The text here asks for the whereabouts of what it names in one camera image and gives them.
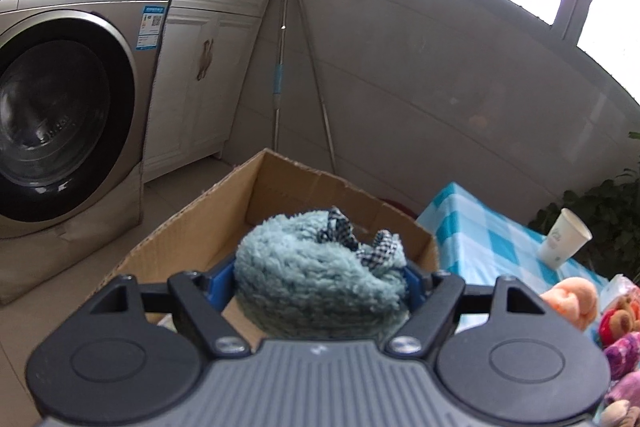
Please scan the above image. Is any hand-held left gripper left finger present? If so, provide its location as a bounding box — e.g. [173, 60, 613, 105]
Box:
[87, 257, 251, 356]

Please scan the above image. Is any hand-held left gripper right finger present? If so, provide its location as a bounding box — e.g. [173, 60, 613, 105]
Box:
[385, 264, 548, 355]

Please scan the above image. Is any cardboard box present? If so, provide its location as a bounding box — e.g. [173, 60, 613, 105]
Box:
[87, 148, 441, 353]

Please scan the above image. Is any brown bear plush red shirt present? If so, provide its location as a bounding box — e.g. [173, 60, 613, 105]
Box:
[597, 294, 640, 335]

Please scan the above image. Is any magenta knitted sock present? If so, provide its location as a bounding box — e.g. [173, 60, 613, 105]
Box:
[602, 331, 640, 380]

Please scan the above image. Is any pink fleece sock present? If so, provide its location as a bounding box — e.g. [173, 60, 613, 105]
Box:
[605, 369, 640, 408]

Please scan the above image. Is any blue checkered tablecloth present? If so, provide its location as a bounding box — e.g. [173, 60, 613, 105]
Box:
[416, 182, 640, 343]

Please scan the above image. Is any white paper cup green print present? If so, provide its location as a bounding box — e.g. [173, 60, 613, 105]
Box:
[537, 208, 593, 270]

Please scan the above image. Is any peach plush toy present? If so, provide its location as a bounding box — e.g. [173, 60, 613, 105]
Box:
[540, 276, 600, 333]

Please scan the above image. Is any white cabinet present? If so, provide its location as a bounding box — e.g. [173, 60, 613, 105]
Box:
[142, 0, 278, 182]

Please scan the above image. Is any large leafy green plant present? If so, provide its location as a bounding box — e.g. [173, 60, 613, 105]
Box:
[527, 132, 640, 278]

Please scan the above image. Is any metal mop with blue grip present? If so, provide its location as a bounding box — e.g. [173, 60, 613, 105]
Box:
[272, 0, 337, 172]

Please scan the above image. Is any silver front-load washing machine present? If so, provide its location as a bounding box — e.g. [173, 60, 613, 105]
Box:
[0, 0, 176, 240]

